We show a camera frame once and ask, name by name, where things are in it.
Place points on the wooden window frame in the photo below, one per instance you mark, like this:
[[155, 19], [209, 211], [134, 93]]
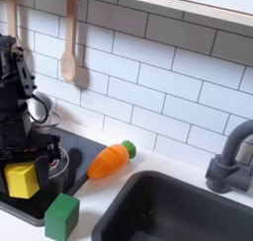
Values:
[[184, 3]]

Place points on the dark grey tap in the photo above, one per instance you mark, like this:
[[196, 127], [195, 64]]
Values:
[[227, 172]]

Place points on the steel pot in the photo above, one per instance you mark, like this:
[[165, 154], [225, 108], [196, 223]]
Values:
[[49, 115]]

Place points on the black stove top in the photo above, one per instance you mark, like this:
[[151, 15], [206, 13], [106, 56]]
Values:
[[82, 152]]

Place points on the green cube block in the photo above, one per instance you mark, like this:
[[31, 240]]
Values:
[[61, 217]]

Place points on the dark grey sink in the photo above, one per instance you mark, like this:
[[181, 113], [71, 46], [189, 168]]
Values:
[[158, 212]]

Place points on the wooden spoon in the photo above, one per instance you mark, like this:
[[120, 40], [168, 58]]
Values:
[[69, 62]]

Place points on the orange toy carrot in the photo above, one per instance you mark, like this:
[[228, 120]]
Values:
[[108, 161]]

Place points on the slotted wooden spatula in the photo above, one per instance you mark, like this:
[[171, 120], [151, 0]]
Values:
[[11, 11]]

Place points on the yellow block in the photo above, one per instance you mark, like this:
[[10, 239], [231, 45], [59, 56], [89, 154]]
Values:
[[21, 180]]

